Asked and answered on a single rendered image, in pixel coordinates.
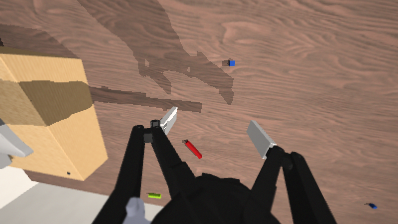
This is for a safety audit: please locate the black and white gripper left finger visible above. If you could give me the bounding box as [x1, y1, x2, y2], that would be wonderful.
[91, 107, 219, 224]

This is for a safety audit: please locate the red rod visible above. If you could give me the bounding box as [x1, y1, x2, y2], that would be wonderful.
[185, 140, 202, 158]

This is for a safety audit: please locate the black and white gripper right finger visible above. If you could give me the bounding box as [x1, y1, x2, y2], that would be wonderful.
[239, 120, 337, 224]

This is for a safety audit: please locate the lime green rod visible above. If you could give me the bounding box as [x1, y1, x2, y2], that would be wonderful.
[149, 193, 161, 198]

